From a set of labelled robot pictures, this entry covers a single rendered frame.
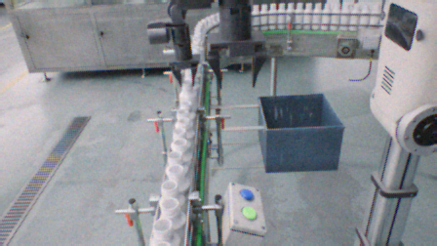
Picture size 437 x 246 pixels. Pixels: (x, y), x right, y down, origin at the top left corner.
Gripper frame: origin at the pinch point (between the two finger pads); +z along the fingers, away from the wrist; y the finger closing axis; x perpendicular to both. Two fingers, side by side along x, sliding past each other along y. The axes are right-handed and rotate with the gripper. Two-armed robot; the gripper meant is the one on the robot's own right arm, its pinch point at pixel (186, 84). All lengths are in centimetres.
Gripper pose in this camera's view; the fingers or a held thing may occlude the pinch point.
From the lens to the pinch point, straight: 117.9
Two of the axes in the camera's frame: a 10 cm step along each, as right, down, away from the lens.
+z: 0.7, 8.6, 5.1
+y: -10.0, 0.6, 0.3
